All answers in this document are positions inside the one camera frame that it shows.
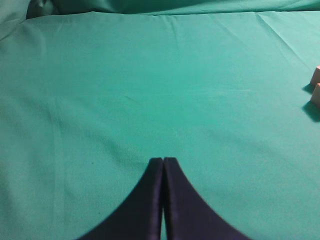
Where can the red cube placed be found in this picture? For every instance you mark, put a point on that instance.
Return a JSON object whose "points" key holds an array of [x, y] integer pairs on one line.
{"points": [[316, 76]]}

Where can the red cube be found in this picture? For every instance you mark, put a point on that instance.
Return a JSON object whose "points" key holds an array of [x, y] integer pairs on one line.
{"points": [[315, 98]]}

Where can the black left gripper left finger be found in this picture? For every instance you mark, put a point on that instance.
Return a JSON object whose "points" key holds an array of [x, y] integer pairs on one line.
{"points": [[139, 216]]}

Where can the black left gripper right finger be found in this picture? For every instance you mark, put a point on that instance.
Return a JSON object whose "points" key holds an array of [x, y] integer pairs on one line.
{"points": [[187, 215]]}

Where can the green cloth backdrop and cover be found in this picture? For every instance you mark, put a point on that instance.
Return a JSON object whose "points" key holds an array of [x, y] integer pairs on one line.
{"points": [[90, 90]]}

